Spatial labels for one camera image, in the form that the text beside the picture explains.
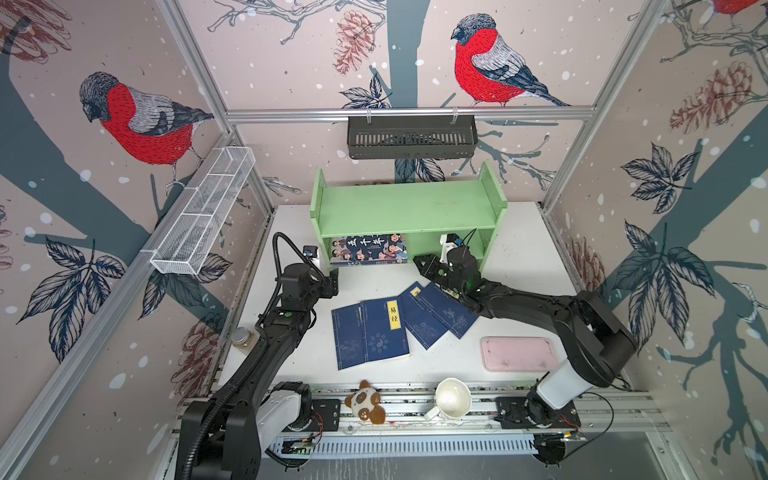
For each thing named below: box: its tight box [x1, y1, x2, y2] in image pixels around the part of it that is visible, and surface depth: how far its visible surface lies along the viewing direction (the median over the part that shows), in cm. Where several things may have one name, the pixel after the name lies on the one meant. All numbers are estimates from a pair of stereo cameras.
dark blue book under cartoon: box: [400, 281, 449, 351], surface depth 92 cm
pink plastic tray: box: [481, 336, 559, 372], surface depth 83 cm
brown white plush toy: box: [345, 379, 386, 424], surface depth 74 cm
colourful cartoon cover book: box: [330, 234, 408, 265], surface depth 92 cm
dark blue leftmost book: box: [331, 301, 366, 370], surface depth 87 cm
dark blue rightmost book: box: [423, 282, 479, 339], surface depth 90 cm
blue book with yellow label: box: [361, 296, 410, 362], surface depth 87 cm
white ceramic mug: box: [424, 377, 472, 421], surface depth 76 cm
